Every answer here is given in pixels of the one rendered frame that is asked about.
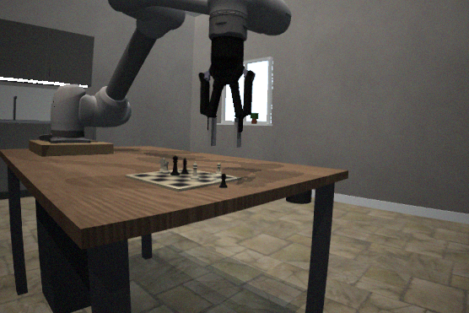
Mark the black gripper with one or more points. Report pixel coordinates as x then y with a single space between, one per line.
227 56

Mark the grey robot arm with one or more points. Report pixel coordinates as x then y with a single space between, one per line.
72 109

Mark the black and cream chessboard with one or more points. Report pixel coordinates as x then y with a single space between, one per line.
180 183

